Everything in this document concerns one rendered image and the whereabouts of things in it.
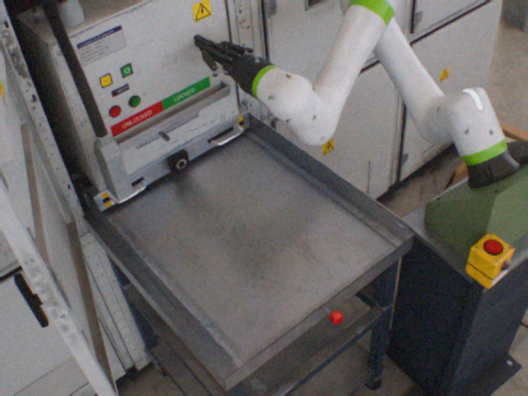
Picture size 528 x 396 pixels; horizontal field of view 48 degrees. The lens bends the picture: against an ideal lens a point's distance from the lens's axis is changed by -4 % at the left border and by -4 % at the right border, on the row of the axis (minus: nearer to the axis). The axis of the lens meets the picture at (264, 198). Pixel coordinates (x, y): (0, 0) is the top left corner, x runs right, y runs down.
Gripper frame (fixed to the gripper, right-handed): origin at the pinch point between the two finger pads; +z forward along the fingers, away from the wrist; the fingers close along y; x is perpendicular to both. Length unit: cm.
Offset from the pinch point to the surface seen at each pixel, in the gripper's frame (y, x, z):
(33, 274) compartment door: -68, 10, -51
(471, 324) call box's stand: 22, -63, -81
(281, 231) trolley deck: -7, -38, -36
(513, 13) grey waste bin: 272, -115, 59
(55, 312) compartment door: -68, 0, -51
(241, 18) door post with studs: 17.8, -2.2, 7.1
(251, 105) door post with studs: 17.7, -33.0, 7.1
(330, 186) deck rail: 14, -38, -33
